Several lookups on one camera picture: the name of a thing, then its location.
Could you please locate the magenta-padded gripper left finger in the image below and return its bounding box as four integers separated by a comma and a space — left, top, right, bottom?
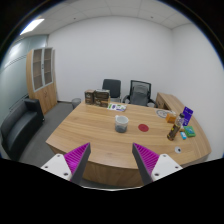
40, 142, 92, 185

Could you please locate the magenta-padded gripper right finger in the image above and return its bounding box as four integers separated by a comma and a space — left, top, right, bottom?
132, 143, 184, 186

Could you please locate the clear black-capped drink bottle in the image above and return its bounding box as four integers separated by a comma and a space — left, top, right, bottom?
166, 113, 186, 142

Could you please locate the flat round red coaster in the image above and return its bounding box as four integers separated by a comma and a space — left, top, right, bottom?
137, 123, 150, 132

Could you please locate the grey and white mug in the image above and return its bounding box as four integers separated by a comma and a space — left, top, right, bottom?
114, 114, 130, 134

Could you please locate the small orange box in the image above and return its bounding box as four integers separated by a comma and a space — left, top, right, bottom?
165, 112, 178, 124

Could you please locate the green folded cloth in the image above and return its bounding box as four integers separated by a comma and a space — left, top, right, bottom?
183, 125, 197, 138

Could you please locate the grey trash bin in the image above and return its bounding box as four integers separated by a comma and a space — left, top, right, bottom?
71, 97, 82, 110

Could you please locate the purple standing package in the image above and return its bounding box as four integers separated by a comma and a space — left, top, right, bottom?
181, 106, 194, 127

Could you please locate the white printed leaflet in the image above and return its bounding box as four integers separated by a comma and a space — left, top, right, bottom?
107, 102, 128, 113

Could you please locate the wooden side desk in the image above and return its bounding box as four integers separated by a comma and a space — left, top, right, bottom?
155, 92, 185, 116

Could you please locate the tan and brown box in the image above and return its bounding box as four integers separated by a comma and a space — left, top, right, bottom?
99, 98, 111, 108

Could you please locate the dark brown box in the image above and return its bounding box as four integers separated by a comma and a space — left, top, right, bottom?
93, 89, 111, 103
84, 88, 96, 106

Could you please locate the black leather sofa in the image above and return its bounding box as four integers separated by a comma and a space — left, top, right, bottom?
0, 98, 45, 161

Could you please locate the grey mesh office chair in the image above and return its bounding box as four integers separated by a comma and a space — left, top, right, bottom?
122, 79, 157, 108

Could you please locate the wooden glass-door shelf cabinet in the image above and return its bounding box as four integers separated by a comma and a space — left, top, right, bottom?
25, 46, 58, 115

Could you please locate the black office chair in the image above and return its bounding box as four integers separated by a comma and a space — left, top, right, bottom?
101, 78, 122, 103

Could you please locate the rectangular ceiling light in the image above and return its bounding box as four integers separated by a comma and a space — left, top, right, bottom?
19, 18, 45, 36

